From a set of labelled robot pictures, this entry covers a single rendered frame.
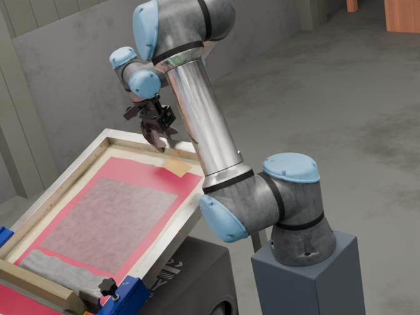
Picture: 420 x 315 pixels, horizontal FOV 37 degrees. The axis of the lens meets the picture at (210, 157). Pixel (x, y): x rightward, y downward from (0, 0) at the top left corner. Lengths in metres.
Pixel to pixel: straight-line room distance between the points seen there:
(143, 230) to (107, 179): 0.32
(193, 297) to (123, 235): 0.29
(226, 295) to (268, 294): 0.51
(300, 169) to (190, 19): 0.39
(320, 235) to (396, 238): 2.15
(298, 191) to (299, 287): 0.23
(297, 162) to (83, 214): 0.82
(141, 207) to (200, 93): 0.62
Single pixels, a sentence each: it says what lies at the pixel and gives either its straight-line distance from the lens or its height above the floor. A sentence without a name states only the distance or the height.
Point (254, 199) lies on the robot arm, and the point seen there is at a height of 1.40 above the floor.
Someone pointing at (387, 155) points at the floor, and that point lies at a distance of 4.37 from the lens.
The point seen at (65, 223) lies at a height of 1.14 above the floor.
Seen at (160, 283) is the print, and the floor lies 0.95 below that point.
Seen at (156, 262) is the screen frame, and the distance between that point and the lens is 1.63.
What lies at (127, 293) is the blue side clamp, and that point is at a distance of 1.57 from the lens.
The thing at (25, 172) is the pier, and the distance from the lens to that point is 4.83.
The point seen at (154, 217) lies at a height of 1.17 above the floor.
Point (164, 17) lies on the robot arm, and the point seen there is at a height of 1.77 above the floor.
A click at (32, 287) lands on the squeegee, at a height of 1.16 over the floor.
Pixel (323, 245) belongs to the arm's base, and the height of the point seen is 1.23.
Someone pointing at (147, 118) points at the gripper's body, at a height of 1.38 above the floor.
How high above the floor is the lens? 2.07
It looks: 26 degrees down
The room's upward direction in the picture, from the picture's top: 13 degrees counter-clockwise
